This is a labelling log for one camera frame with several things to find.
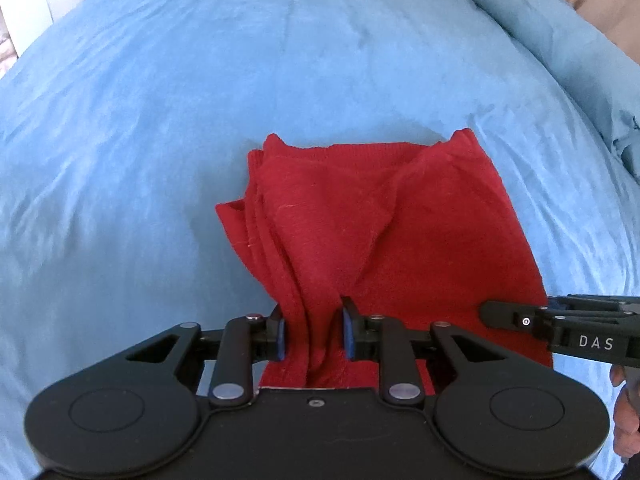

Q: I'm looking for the white shelf desk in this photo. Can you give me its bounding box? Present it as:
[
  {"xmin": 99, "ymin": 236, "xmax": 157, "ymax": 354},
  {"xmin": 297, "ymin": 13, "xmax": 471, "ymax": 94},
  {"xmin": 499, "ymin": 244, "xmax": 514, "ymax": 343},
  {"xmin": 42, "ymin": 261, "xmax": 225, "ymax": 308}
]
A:
[{"xmin": 0, "ymin": 0, "xmax": 56, "ymax": 76}]

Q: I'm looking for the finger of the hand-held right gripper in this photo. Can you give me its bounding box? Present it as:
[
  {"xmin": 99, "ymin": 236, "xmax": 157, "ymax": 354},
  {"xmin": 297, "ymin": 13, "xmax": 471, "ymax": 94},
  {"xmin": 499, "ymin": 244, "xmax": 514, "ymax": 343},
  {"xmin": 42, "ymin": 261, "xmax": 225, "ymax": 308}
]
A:
[{"xmin": 478, "ymin": 300, "xmax": 551, "ymax": 342}]

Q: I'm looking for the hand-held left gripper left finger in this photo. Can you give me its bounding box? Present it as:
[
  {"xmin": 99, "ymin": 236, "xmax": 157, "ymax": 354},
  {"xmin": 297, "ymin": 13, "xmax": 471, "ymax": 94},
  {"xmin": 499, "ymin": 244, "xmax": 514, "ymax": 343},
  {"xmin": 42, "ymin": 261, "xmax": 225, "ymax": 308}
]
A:
[{"xmin": 125, "ymin": 305, "xmax": 287, "ymax": 408}]

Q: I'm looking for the beige curtain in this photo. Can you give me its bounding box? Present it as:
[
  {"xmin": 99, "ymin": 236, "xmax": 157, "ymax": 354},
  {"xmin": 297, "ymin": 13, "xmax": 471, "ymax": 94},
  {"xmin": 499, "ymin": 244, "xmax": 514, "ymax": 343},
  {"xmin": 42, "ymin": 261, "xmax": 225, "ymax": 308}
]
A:
[{"xmin": 547, "ymin": 0, "xmax": 640, "ymax": 66}]

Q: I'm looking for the red knit sweater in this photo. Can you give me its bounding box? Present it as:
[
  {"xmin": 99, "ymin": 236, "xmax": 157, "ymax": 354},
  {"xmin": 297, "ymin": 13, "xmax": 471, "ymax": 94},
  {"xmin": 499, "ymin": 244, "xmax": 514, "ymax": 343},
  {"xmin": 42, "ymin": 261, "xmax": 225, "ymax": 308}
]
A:
[{"xmin": 215, "ymin": 129, "xmax": 555, "ymax": 390}]

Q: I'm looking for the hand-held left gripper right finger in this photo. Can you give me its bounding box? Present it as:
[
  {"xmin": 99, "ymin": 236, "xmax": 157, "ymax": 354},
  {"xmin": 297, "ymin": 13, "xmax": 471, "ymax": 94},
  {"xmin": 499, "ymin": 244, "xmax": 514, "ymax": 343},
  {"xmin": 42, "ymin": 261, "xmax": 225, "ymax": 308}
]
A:
[{"xmin": 340, "ymin": 296, "xmax": 507, "ymax": 406}]

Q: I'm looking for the blue duvet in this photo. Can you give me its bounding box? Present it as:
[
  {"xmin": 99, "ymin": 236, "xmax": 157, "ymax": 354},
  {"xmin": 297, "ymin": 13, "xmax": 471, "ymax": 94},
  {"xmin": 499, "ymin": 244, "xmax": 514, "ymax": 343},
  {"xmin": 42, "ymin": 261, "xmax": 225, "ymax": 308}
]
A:
[{"xmin": 450, "ymin": 0, "xmax": 640, "ymax": 183}]

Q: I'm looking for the person's right hand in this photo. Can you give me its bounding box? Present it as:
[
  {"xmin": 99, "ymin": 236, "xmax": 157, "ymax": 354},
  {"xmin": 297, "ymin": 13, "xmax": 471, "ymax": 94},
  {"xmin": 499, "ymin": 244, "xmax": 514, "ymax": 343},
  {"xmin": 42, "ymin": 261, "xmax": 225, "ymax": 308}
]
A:
[{"xmin": 610, "ymin": 364, "xmax": 640, "ymax": 463}]

